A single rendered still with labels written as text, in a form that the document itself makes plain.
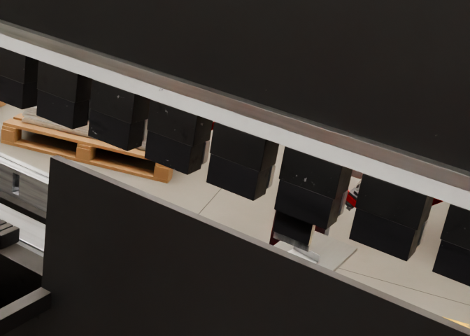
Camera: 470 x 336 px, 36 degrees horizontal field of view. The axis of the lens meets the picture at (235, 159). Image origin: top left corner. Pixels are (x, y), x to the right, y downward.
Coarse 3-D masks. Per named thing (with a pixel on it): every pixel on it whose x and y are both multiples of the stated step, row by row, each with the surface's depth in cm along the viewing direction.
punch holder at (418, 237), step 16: (368, 176) 160; (368, 192) 161; (384, 192) 159; (400, 192) 157; (416, 192) 155; (368, 208) 162; (384, 208) 160; (400, 208) 158; (416, 208) 156; (352, 224) 165; (368, 224) 163; (384, 224) 161; (400, 224) 159; (416, 224) 157; (368, 240) 164; (384, 240) 162; (400, 240) 159; (416, 240) 162; (400, 256) 160
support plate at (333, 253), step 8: (312, 240) 201; (320, 240) 202; (328, 240) 203; (336, 240) 204; (280, 248) 194; (288, 248) 194; (312, 248) 197; (320, 248) 197; (328, 248) 198; (336, 248) 199; (344, 248) 200; (352, 248) 200; (320, 256) 193; (328, 256) 194; (336, 256) 195; (344, 256) 195; (320, 264) 189; (328, 264) 190; (336, 264) 191
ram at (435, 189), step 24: (24, 48) 205; (96, 72) 194; (144, 96) 187; (168, 96) 183; (216, 120) 177; (240, 120) 174; (288, 144) 168; (312, 144) 165; (360, 168) 160; (384, 168) 157; (432, 192) 153; (456, 192) 150
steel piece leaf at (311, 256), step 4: (296, 248) 194; (292, 252) 193; (296, 252) 193; (300, 252) 193; (304, 252) 192; (308, 252) 191; (312, 252) 190; (300, 256) 191; (304, 256) 191; (308, 256) 191; (312, 256) 191; (316, 256) 190; (312, 260) 190; (316, 260) 190
